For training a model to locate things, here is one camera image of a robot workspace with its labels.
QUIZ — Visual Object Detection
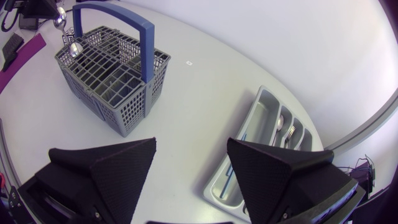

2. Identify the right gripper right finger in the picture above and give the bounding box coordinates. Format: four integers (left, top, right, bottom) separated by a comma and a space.
226, 138, 367, 224

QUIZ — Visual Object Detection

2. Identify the black power brick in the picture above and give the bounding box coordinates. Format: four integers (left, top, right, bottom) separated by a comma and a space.
18, 13, 40, 31

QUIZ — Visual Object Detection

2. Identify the black cable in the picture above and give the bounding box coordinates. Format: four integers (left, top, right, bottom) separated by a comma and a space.
1, 7, 21, 33

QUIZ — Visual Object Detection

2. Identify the blue plastic utensil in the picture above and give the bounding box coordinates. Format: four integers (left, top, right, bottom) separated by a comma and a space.
218, 133, 249, 200

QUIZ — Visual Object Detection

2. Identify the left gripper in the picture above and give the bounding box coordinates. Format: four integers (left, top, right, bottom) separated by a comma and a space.
21, 0, 60, 21

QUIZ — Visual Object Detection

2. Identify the grey cutlery basket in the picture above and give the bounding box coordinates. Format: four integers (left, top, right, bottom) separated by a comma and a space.
54, 1, 172, 138

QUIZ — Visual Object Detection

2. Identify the black-and-white patterned cube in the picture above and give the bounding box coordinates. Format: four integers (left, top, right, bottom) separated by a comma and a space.
61, 27, 76, 46

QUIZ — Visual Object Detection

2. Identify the grey cutlery tray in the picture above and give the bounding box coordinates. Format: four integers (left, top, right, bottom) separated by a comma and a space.
202, 85, 314, 223

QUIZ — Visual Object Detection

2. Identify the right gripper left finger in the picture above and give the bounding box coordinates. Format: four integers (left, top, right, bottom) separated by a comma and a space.
17, 137, 157, 224

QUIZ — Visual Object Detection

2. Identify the steel spoon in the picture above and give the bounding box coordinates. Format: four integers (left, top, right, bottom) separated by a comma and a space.
271, 114, 285, 147
68, 41, 85, 59
53, 6, 71, 46

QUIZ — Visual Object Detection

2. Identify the dark mat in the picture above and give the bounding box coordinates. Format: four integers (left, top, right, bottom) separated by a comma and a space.
0, 33, 47, 95

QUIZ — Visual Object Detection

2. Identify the steel fork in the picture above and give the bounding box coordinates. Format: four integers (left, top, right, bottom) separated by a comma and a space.
283, 125, 297, 150

